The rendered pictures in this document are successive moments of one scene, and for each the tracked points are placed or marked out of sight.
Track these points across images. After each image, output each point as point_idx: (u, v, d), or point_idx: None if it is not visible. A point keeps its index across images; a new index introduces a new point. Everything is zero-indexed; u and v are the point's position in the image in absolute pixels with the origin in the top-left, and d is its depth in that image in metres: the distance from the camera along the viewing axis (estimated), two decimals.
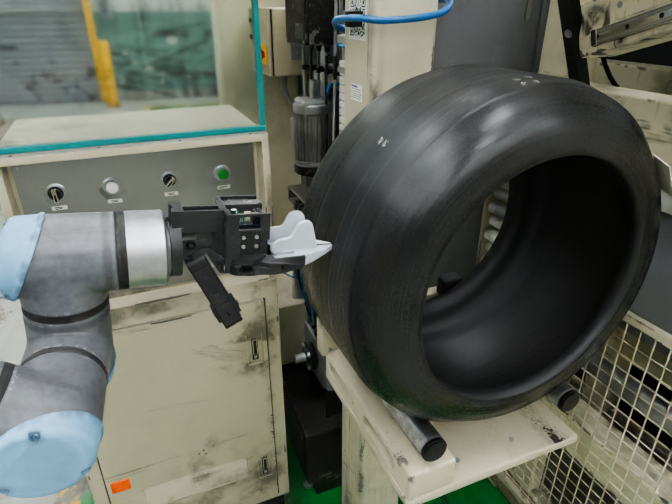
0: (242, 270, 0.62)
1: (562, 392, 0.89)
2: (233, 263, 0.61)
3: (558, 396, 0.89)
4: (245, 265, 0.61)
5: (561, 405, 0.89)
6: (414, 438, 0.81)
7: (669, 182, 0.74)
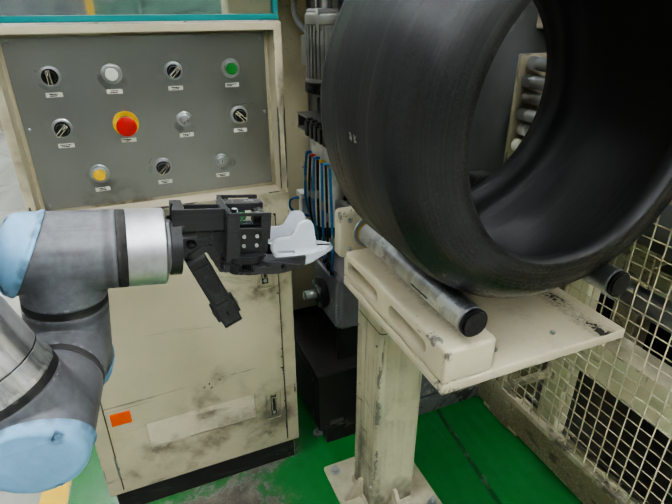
0: (242, 269, 0.62)
1: (605, 292, 0.81)
2: (233, 262, 0.61)
3: (607, 294, 0.82)
4: (245, 264, 0.61)
5: (618, 294, 0.81)
6: None
7: None
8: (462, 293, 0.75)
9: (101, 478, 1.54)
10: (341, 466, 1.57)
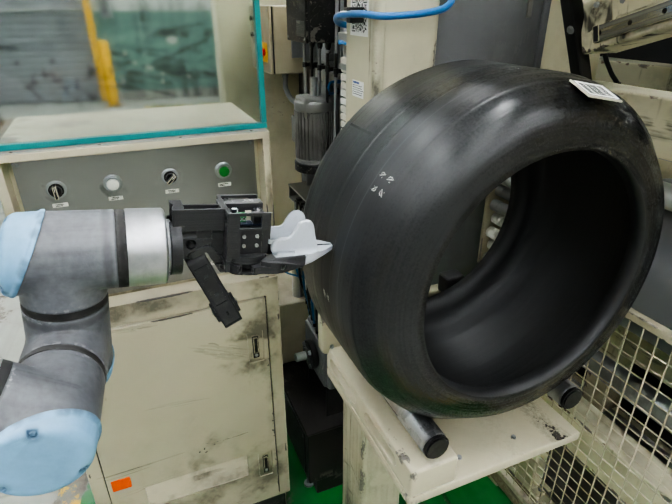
0: (242, 269, 0.62)
1: (559, 404, 0.90)
2: (233, 262, 0.61)
3: (561, 405, 0.90)
4: (245, 264, 0.61)
5: (571, 406, 0.90)
6: None
7: (604, 98, 0.62)
8: None
9: None
10: None
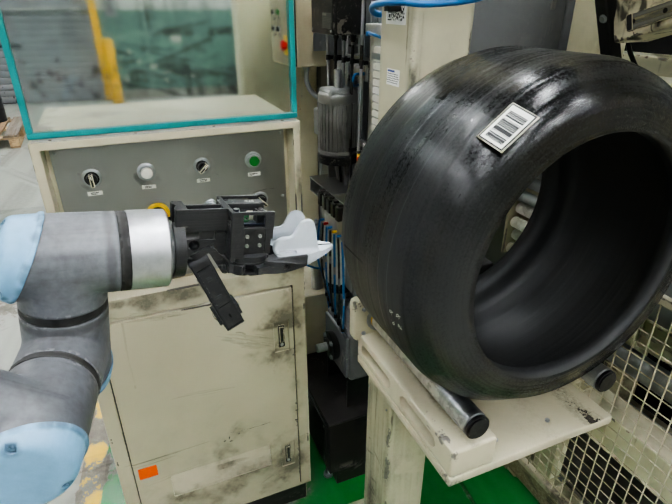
0: (245, 270, 0.62)
1: (610, 378, 0.92)
2: (237, 262, 0.60)
3: (611, 373, 0.92)
4: (249, 264, 0.61)
5: (614, 374, 0.90)
6: (478, 410, 0.84)
7: (518, 133, 0.59)
8: (449, 402, 0.84)
9: None
10: None
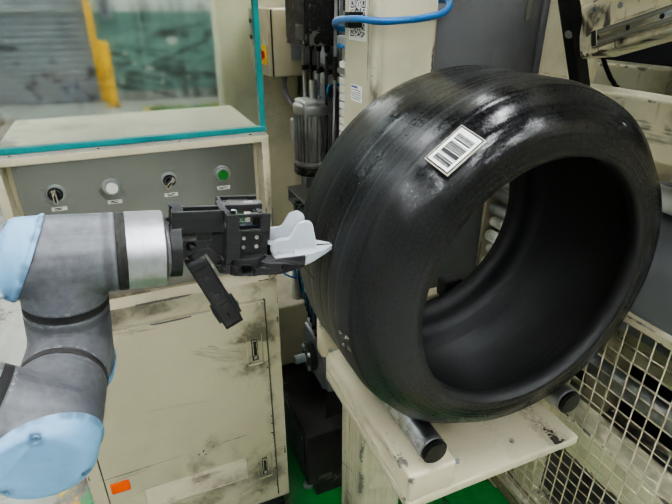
0: (242, 270, 0.62)
1: (576, 395, 0.91)
2: (233, 263, 0.61)
3: (575, 391, 0.90)
4: (245, 265, 0.61)
5: (575, 394, 0.89)
6: (437, 433, 0.82)
7: (465, 157, 0.58)
8: (407, 425, 0.83)
9: None
10: None
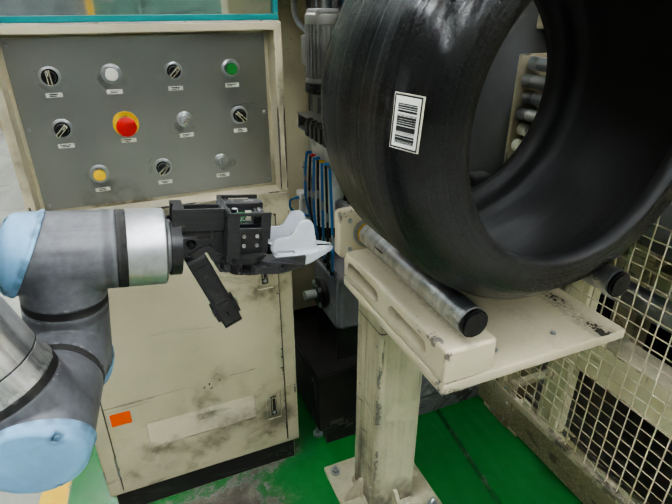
0: (242, 269, 0.62)
1: (616, 271, 0.80)
2: (233, 262, 0.61)
3: (611, 274, 0.80)
4: (245, 264, 0.61)
5: (612, 284, 0.79)
6: (452, 309, 0.72)
7: (419, 124, 0.54)
8: None
9: (101, 478, 1.54)
10: (341, 466, 1.57)
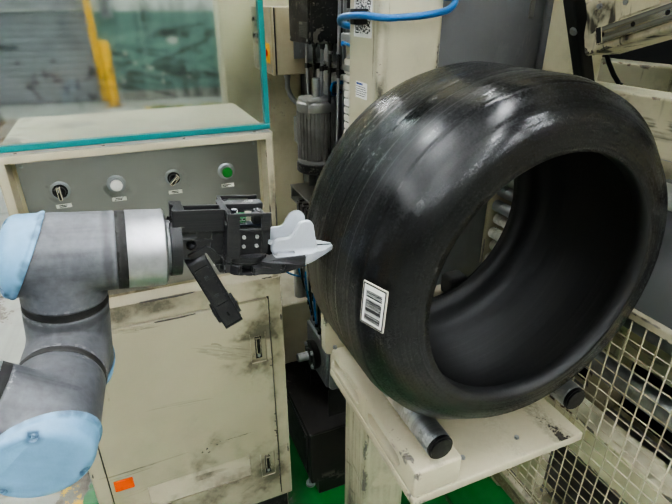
0: (242, 270, 0.62)
1: (571, 387, 0.89)
2: (233, 263, 0.61)
3: (566, 390, 0.89)
4: (245, 265, 0.61)
5: (567, 400, 0.88)
6: (421, 433, 0.81)
7: (384, 310, 0.62)
8: None
9: None
10: None
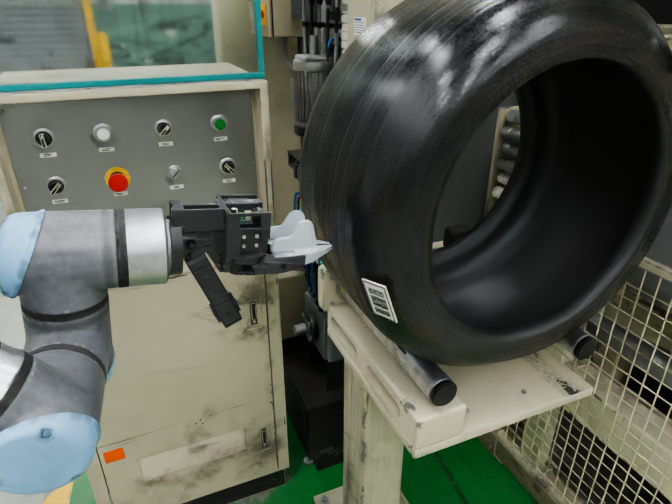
0: (242, 269, 0.62)
1: (572, 348, 0.84)
2: (233, 262, 0.61)
3: (571, 352, 0.85)
4: (245, 264, 0.61)
5: (579, 358, 0.85)
6: (422, 390, 0.77)
7: (389, 303, 0.62)
8: None
9: None
10: (330, 495, 1.60)
